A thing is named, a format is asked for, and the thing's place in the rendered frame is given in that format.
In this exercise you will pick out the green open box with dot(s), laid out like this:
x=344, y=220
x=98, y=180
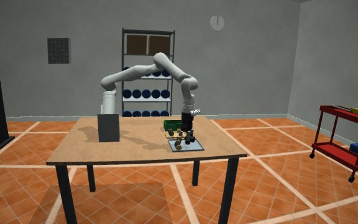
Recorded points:
x=172, y=124

